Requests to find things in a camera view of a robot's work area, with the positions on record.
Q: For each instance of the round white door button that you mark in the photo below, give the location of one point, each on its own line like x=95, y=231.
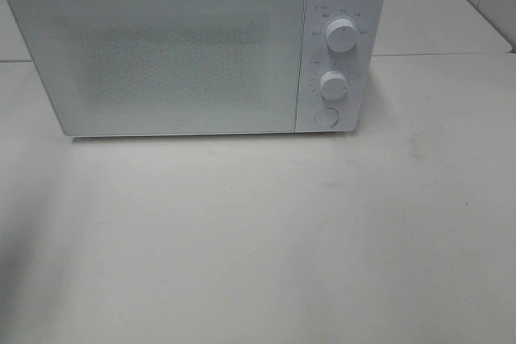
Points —
x=327, y=117

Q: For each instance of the white timer knob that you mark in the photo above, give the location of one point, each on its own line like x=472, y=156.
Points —
x=333, y=85

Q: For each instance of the white microwave door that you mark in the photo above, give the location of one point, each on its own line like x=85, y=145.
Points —
x=166, y=67

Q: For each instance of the upper white power knob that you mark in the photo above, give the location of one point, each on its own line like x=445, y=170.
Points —
x=341, y=35

